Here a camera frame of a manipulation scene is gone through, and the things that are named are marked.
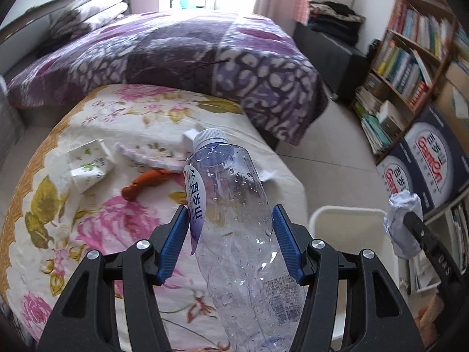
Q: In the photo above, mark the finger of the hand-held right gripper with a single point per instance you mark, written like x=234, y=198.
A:
x=445, y=275

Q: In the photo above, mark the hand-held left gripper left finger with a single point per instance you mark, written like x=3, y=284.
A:
x=172, y=242

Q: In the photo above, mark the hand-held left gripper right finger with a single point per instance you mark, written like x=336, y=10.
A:
x=287, y=242

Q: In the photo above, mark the clear plastic water bottle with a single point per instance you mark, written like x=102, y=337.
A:
x=234, y=227

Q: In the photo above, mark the white plastic bin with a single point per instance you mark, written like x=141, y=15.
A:
x=348, y=227

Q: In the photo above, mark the grey paper ball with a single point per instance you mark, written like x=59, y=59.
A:
x=399, y=223

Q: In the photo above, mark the person's right hand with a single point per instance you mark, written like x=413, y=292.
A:
x=430, y=315

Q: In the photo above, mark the white shelf unit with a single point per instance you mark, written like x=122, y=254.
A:
x=454, y=220

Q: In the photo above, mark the orange wrapper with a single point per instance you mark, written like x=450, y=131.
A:
x=146, y=183

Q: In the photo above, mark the floral tablecloth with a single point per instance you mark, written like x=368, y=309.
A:
x=91, y=227

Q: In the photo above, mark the pale purple knitted piece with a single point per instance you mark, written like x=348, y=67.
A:
x=150, y=153

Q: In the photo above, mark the long white cardboard box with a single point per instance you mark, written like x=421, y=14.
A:
x=192, y=137

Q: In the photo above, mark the blue water carton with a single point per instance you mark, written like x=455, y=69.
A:
x=397, y=176
x=436, y=154

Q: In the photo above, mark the white green printed carton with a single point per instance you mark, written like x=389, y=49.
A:
x=89, y=165

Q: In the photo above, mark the pile of books and boxes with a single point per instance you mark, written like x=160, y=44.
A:
x=377, y=121

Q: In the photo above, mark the brown cardboard box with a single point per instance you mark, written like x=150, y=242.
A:
x=454, y=95

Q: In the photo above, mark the purple patterned blanket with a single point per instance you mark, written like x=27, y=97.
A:
x=165, y=51

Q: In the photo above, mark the black storage bench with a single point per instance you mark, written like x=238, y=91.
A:
x=329, y=55

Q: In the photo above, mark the row of colourful thick books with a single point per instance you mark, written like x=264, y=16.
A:
x=399, y=69

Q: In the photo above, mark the wooden bookshelf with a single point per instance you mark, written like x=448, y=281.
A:
x=436, y=58

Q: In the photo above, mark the pile of dark clothes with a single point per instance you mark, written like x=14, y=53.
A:
x=337, y=22

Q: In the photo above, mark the stack of light blue books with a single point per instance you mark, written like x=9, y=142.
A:
x=462, y=40

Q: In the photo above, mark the blue bottle on sill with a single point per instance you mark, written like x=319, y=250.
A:
x=188, y=0

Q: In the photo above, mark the folded purple white quilt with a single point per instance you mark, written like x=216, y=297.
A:
x=88, y=13

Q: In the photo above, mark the row of thin pale books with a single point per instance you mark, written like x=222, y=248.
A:
x=421, y=25

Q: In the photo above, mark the dark bed headboard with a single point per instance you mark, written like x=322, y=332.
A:
x=25, y=18

